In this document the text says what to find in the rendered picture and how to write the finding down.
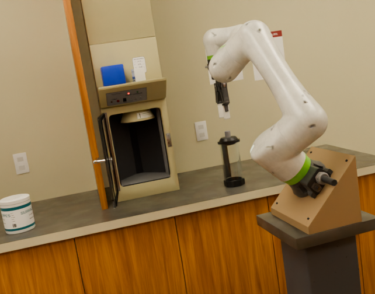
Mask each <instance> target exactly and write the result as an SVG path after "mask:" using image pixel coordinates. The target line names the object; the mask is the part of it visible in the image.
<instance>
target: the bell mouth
mask: <svg viewBox="0 0 375 294"><path fill-rule="evenodd" d="M152 118H155V116H154V115H153V113H152V111H151V110H150V109H145V110H139V111H132V112H128V113H123V115H122V118H121V123H133V122H138V121H144V120H149V119H152Z"/></svg>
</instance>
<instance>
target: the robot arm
mask: <svg viewBox="0 0 375 294"><path fill-rule="evenodd" d="M203 45H204V47H205V50H206V55H207V63H208V64H207V66H206V67H205V68H208V70H209V72H210V75H211V79H212V80H216V82H215V83H214V89H215V96H216V103H217V106H218V114H219V118H224V119H225V120H226V119H230V109H229V103H230V100H229V96H228V89H227V83H228V82H231V81H233V80H234V79H235V78H236V77H237V76H238V75H239V73H240V72H241V71H242V70H243V69H244V68H245V66H246V65H247V64H248V63H249V62H250V61H251V62H252V63H253V64H254V66H255V67H256V68H257V70H258V71H259V73H260V74H261V76H262V77H263V79H264V80H265V82H266V84H267V85H268V87H269V89H270V91H271V92H272V94H273V96H274V98H275V100H276V101H277V103H278V105H279V108H280V110H281V112H282V118H281V119H280V120H279V121H278V122H277V123H276V124H274V125H273V126H271V127H270V128H268V129H267V130H266V131H264V132H263V133H261V134H260V135H259V136H258V137H257V138H256V140H255V141H254V143H253V144H252V147H251V151H250V155H251V158H252V160H253V161H255V162H256V163H257V164H259V165H260V166H261V167H263V168H264V169H265V170H267V171H268V172H269V173H271V174H272V175H274V176H275V177H276V178H278V179H279V180H280V181H282V182H284V183H286V184H288V185H289V186H290V187H291V189H292V190H293V193H294V194H295V195H296V196H298V197H300V198H302V197H306V196H308V195H309V196H310V197H311V198H314V199H315V198H316V196H317V195H318V194H319V193H320V192H321V190H322V189H323V188H324V186H325V185H326V184H329V185H332V186H336V185H337V183H338V182H337V180H335V179H333V178H330V177H331V174H332V173H333V171H332V170H331V169H329V168H325V165H324V164H323V163H322V162H320V161H317V160H312V159H310V158H309V157H308V156H307V155H306V154H305V153H304V152H303V150H304V149H306V148H307V147H308V146H310V145H311V144H312V143H313V142H314V141H316V140H317V139H318V138H319V137H320V136H322V135H323V134H324V132H325V131H326V129H327V126H328V117H327V114H326V112H325V110H324V109H323V108H322V107H321V106H320V105H319V104H318V103H317V102H316V101H315V99H314V98H313V97H312V96H311V95H310V94H309V93H308V92H307V90H306V89H305V87H304V86H303V85H302V84H301V82H300V81H299V80H298V79H297V77H296V76H295V74H294V73H293V71H292V70H291V69H290V67H289V65H288V64H287V62H286V61H285V59H284V58H283V56H282V54H281V52H280V50H279V49H278V47H277V45H276V43H275V40H274V38H273V36H272V34H271V32H270V30H269V28H268V26H267V25H266V24H265V23H264V22H261V21H259V20H250V21H248V22H246V23H244V24H239V25H236V26H231V27H224V28H217V29H210V30H208V31H207V32H206V33H205V34H204V36H203Z"/></svg>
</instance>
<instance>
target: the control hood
mask: <svg viewBox="0 0 375 294"><path fill-rule="evenodd" d="M146 87H147V99H146V100H142V101H135V102H131V103H124V104H117V105H113V106H107V100H106V93H113V92H120V91H124V90H131V89H139V88H146ZM97 91H98V98H99V104H100V107H101V108H102V109H103V108H107V107H114V106H121V105H125V104H132V103H139V102H146V101H150V100H156V99H163V98H166V77H164V78H156V79H149V80H142V81H138V82H130V83H124V84H119V85H112V86H104V87H98V88H97Z"/></svg>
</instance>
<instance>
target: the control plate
mask: <svg viewBox="0 0 375 294"><path fill-rule="evenodd" d="M136 91H138V93H137V92H136ZM127 93H130V94H127ZM140 96H141V98H140ZM135 97H136V99H135ZM123 98H126V100H127V101H124V102H123ZM130 98H131V100H130ZM146 99H147V87H143V88H139V89H131V90H124V91H120V92H113V93H106V100H107V106H113V105H117V104H124V103H131V102H138V101H142V100H146ZM117 100H120V101H119V102H117ZM111 101H112V103H111Z"/></svg>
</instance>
